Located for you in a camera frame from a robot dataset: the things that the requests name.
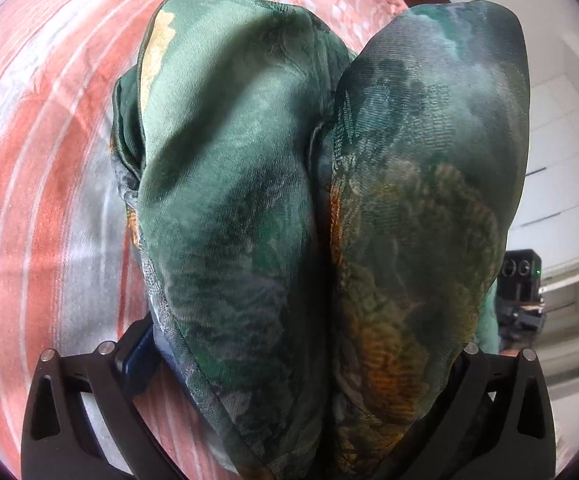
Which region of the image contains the green printed padded jacket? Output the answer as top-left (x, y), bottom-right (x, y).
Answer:
top-left (110, 0), bottom-right (530, 480)

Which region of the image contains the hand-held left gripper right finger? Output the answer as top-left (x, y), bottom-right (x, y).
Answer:
top-left (383, 342), bottom-right (556, 480)

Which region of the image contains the pink striped bed sheet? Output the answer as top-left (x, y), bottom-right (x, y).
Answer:
top-left (0, 0), bottom-right (410, 480)

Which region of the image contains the white wardrobe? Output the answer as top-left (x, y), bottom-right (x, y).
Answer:
top-left (507, 35), bottom-right (579, 281)

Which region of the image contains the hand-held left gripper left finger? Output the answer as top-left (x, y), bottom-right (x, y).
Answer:
top-left (20, 311), bottom-right (181, 480)

